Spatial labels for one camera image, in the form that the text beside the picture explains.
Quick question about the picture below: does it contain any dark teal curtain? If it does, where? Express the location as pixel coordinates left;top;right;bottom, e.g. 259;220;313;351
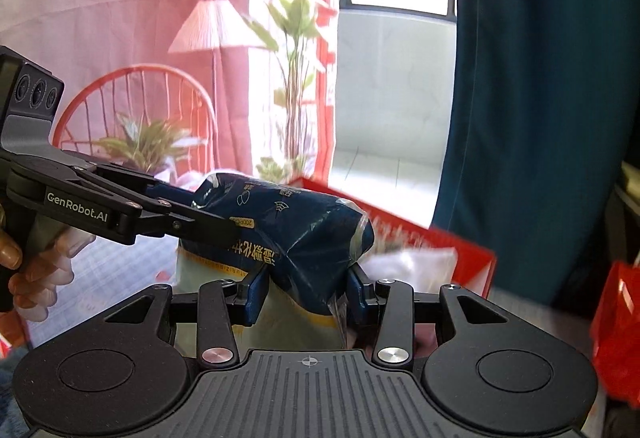
434;0;639;304

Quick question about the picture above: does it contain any red plastic bag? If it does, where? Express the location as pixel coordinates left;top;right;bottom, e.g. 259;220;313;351
590;260;640;409

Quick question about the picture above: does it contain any person's left hand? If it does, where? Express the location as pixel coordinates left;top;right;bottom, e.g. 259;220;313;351
1;207;96;322

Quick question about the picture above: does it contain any red strawberry cardboard box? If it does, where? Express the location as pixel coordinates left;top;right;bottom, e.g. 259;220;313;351
293;178;497;297

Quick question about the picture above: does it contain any blue snack bag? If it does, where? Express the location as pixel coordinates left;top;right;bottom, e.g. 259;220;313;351
176;172;374;352

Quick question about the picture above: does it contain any white cloth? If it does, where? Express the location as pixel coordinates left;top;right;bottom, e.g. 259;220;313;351
360;247;458;293

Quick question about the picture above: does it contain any pink printed backdrop curtain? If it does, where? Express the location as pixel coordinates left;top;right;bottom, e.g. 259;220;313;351
0;0;338;199

